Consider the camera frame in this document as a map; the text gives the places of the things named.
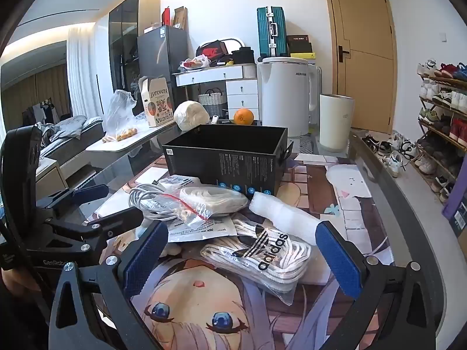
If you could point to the red box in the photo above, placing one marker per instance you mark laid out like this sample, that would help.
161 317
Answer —
166 16

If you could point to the black cardboard box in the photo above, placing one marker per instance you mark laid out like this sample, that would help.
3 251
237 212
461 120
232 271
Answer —
226 160

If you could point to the red and black bag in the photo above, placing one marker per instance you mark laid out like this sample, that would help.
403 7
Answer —
211 50

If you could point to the grey fridge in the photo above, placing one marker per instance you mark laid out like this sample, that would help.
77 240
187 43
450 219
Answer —
160 54

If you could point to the grey bed with bedding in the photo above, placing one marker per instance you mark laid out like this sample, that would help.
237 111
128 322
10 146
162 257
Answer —
73 135

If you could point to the white side table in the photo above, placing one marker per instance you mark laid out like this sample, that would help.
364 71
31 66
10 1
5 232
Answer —
124 146

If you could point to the white round bundle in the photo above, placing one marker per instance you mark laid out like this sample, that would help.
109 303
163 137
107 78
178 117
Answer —
191 115

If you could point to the white electric kettle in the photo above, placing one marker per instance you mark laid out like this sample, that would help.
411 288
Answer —
286 98

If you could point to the purple box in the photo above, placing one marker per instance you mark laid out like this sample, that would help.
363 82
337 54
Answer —
456 211

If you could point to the white dresser with drawers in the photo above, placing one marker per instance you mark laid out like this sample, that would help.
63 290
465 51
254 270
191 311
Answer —
240 89

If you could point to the dark flat box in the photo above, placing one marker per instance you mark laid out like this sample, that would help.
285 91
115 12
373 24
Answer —
298 45

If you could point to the printed cartoon table mat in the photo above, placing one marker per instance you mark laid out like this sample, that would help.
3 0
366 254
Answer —
204 299

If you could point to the red-zip bag of white laces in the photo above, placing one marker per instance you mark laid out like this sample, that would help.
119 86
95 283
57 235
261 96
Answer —
215 198

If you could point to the orange fruit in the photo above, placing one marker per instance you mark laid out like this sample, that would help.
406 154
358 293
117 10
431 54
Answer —
243 116

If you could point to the pile of shoes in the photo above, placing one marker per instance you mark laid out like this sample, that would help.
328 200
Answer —
394 153

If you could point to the clear plastic bag of kumquats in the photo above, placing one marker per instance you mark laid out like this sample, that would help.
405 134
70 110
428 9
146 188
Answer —
118 116

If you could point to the black-logo bag of white shoelaces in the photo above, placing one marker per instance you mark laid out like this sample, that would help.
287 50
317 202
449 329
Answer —
262 259

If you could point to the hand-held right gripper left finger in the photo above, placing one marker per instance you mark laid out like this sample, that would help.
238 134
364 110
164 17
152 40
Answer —
146 251

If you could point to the tan wooden door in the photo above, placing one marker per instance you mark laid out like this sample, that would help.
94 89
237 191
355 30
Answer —
365 43

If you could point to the dark glass wardrobe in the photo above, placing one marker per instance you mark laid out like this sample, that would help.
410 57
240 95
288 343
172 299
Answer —
127 32

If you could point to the grey woven basket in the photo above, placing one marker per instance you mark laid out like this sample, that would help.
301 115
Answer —
210 104

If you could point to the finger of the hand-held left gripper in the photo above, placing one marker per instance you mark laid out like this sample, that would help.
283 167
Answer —
91 191
120 216

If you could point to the cream cylindrical bin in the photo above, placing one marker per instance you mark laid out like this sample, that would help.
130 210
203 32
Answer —
335 124

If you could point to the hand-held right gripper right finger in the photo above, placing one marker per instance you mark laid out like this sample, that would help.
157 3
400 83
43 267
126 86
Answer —
337 259

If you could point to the white curtain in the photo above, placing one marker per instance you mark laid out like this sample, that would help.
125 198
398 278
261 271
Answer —
82 73

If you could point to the white printed sachet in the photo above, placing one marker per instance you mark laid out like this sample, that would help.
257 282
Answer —
197 230
177 181

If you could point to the printed fruit carton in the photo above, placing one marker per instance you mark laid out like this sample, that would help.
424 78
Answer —
157 104

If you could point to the white foam roll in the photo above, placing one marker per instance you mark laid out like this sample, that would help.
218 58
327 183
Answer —
284 215

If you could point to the teal suitcase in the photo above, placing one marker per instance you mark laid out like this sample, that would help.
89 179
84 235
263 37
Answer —
270 31

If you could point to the plastic bag of food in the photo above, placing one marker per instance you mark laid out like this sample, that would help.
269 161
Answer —
193 63

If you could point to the shoe rack with shoes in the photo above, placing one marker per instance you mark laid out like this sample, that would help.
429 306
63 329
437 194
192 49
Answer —
443 116

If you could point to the beige bedside cabinet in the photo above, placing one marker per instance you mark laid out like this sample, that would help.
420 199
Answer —
49 178

